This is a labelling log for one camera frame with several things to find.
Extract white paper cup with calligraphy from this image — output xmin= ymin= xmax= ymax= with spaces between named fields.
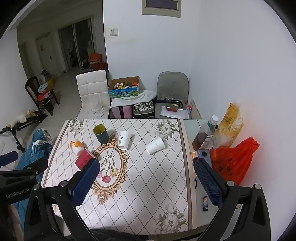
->
xmin=118 ymin=131 xmax=132 ymax=150

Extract red ribbed paper cup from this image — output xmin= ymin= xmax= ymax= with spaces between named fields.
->
xmin=75 ymin=149 xmax=94 ymax=170

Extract orange and white paper cup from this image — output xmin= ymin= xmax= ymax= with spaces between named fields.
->
xmin=69 ymin=139 xmax=84 ymax=157

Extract dark green yellow-lined cup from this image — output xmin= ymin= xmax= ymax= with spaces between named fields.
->
xmin=93 ymin=125 xmax=109 ymax=144

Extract white paper cup lying sideways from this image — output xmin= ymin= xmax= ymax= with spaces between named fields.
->
xmin=145 ymin=136 xmax=165 ymax=155

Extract small dark lighter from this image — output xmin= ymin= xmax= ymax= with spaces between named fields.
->
xmin=202 ymin=196 xmax=208 ymax=212

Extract blue quilted blanket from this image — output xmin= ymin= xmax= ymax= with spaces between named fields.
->
xmin=14 ymin=128 xmax=53 ymax=231

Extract orange plastic bag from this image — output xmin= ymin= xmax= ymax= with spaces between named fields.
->
xmin=209 ymin=137 xmax=260 ymax=186

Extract black tripod stand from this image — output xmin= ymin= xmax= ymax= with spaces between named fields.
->
xmin=0 ymin=111 xmax=48 ymax=153

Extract brown liquid bottle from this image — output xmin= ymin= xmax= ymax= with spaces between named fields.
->
xmin=192 ymin=123 xmax=215 ymax=151

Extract floral diamond pattern tablecloth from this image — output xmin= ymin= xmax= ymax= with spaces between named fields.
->
xmin=42 ymin=118 xmax=197 ymax=235

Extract white capped bottle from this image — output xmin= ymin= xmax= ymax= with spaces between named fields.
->
xmin=207 ymin=115 xmax=219 ymax=130

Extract yellow printed plastic bag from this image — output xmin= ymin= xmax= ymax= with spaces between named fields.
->
xmin=214 ymin=102 xmax=244 ymax=148

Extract pink storage box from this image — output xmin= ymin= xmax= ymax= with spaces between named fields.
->
xmin=111 ymin=105 xmax=133 ymax=118

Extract dark wooden chair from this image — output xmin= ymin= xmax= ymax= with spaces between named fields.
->
xmin=25 ymin=76 xmax=60 ymax=116

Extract white papers on chair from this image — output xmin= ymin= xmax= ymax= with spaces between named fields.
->
xmin=159 ymin=106 xmax=189 ymax=120

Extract black white patterned bag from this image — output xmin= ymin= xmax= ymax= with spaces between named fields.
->
xmin=132 ymin=100 xmax=155 ymax=118

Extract white padded chair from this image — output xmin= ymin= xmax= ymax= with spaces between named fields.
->
xmin=76 ymin=70 xmax=110 ymax=120

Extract cardboard box with toys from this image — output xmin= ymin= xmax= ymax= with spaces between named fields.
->
xmin=108 ymin=76 xmax=139 ymax=98

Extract grey cushioned chair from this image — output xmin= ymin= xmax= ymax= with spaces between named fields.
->
xmin=154 ymin=71 xmax=189 ymax=118

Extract wall light switch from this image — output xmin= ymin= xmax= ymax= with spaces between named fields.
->
xmin=109 ymin=28 xmax=118 ymax=37

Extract wall electrical panel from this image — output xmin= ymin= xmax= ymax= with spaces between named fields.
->
xmin=142 ymin=0 xmax=182 ymax=18

